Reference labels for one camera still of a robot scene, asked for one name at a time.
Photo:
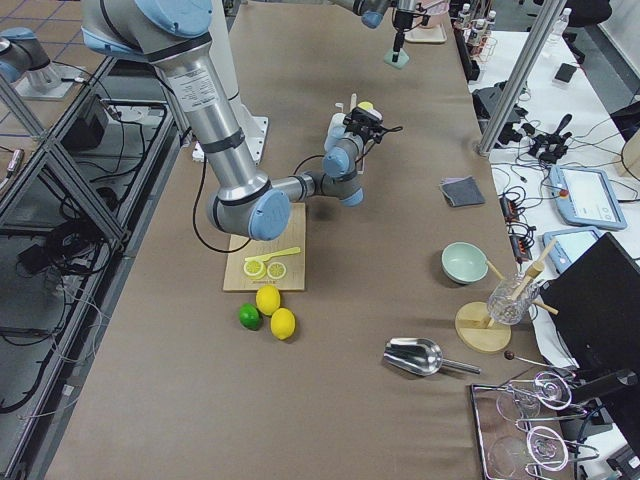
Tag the grey folded cloth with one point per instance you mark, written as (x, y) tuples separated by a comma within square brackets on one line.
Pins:
[(461, 191)]

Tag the blue teach pendant tablet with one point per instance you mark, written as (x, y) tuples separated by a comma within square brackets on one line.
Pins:
[(585, 197)]

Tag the green lime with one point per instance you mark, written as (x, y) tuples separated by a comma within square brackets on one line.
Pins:
[(249, 317)]

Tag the metal scoop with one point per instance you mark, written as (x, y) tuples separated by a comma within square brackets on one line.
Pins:
[(422, 357)]

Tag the bamboo cutting board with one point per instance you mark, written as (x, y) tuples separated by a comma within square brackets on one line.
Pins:
[(294, 235)]

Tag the yellow plastic cup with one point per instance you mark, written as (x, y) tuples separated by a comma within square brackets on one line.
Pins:
[(365, 105)]

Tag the light green bowl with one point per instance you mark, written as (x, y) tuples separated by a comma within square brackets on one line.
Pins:
[(464, 263)]

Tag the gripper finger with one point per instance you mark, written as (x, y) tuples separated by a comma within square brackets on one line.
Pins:
[(397, 46)]

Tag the wire glass rack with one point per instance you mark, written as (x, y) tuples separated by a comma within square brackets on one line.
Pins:
[(517, 428)]

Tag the yellow plastic knife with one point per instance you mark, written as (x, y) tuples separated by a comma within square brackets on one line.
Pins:
[(267, 256)]

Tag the wooden mug tree stand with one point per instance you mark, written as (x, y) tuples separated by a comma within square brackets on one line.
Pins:
[(478, 330)]

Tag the black monitor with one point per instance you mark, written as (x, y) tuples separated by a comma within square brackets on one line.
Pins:
[(597, 299)]

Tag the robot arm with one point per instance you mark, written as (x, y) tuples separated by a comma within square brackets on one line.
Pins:
[(372, 12), (174, 37)]

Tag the aluminium frame post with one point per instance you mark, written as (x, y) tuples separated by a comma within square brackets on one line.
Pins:
[(542, 27)]

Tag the white wire cup holder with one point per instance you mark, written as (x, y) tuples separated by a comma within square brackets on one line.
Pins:
[(352, 107)]

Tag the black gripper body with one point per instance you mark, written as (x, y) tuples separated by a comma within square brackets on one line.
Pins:
[(356, 127), (399, 24)]

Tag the clear glass cup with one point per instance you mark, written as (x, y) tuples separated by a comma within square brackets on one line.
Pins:
[(503, 307)]

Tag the green plastic cup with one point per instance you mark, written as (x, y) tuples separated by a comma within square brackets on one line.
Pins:
[(404, 59)]

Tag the pink bowl of ice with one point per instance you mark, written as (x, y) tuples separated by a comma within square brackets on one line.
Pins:
[(432, 13)]

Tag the whole yellow lemon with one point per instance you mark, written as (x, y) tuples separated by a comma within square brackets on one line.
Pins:
[(268, 299)]

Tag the cream plastic tray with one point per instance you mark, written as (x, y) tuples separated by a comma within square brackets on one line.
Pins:
[(423, 35)]

